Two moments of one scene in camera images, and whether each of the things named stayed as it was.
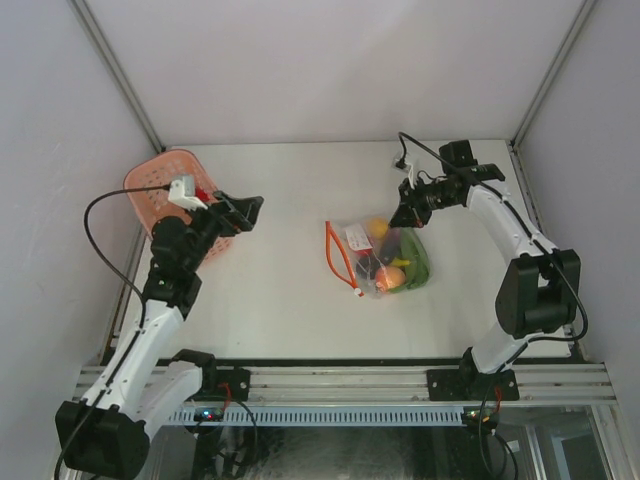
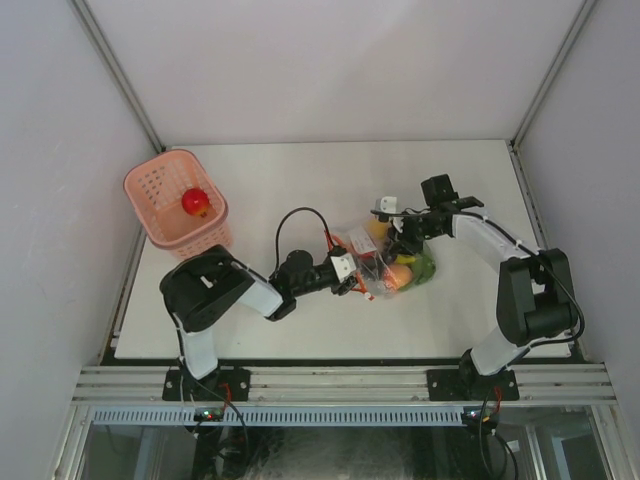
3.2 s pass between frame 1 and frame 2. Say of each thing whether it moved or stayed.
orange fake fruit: stayed
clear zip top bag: stayed
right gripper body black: moved
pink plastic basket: stayed
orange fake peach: moved
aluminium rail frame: stayed
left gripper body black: moved
